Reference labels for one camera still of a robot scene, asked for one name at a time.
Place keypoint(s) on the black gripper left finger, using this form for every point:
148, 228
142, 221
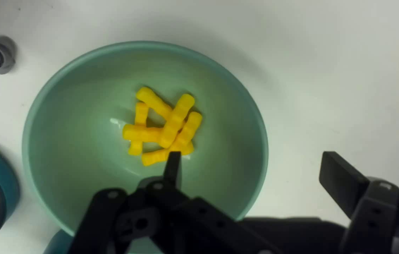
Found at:
170, 212

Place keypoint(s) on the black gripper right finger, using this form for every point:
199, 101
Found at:
376, 212

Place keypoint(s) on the yellow toy fry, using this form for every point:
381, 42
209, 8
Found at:
154, 101
156, 157
139, 113
178, 121
190, 129
139, 133

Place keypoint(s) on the mint green bowl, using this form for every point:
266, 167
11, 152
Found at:
80, 142

